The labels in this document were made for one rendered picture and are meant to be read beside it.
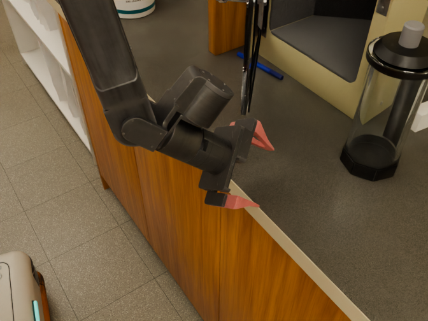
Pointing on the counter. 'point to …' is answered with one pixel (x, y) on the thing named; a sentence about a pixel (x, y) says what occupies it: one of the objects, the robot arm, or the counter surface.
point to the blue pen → (264, 68)
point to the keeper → (383, 7)
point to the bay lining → (286, 12)
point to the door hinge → (265, 20)
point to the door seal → (253, 58)
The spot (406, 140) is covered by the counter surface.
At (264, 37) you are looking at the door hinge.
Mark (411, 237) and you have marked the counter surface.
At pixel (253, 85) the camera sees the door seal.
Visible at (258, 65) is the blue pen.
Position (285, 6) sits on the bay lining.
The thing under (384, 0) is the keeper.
